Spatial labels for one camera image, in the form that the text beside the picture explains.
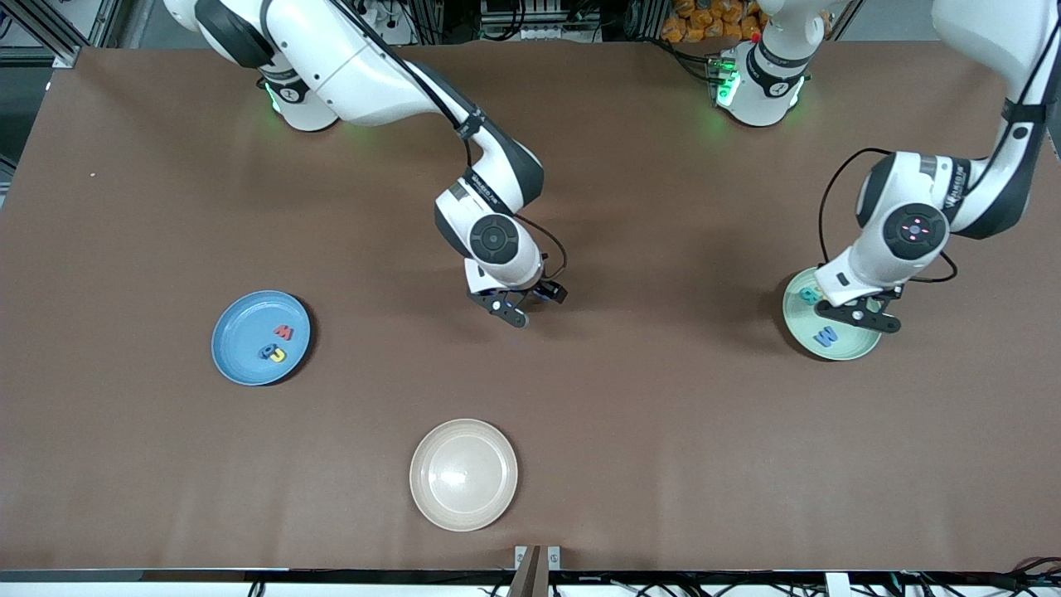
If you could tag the brown tapered post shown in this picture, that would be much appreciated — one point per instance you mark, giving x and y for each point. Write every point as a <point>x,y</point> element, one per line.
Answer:
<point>530,580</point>

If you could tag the orange bagged items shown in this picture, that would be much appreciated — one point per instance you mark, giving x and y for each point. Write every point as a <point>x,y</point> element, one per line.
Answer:
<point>713,21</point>

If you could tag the aluminium frame post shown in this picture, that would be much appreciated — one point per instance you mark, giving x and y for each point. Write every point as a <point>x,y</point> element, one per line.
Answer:
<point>68,56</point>

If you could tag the blue uppercase W letter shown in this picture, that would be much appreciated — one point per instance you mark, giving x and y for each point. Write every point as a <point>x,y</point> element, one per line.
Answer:
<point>826,337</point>

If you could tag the teal uppercase R letter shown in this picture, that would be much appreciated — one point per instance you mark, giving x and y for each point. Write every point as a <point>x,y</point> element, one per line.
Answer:
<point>808,294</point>

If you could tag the blue plate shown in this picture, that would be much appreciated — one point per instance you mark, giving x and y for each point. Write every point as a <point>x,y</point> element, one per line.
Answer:
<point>244,332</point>

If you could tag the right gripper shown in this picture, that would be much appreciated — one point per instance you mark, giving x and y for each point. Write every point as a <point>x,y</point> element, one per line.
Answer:
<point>543,289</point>

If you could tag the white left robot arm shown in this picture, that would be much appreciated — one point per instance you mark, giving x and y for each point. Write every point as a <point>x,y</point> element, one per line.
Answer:
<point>912,207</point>

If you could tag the metal table edge bracket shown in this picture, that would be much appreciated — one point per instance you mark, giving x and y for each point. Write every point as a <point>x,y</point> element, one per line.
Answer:
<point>520,557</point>

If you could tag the green plate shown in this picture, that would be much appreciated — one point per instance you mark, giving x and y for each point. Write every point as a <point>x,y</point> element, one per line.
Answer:
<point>800,327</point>

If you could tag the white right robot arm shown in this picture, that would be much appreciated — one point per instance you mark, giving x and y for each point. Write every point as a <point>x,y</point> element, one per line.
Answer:
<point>356,58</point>

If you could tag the brown table cover sheet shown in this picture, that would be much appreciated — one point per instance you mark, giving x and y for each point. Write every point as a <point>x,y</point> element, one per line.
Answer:
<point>663,456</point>

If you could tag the beige plate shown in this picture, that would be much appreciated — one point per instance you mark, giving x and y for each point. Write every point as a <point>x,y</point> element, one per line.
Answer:
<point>463,474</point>

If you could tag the red lowercase w letter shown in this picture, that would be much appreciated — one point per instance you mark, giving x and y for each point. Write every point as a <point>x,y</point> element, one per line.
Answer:
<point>283,332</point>

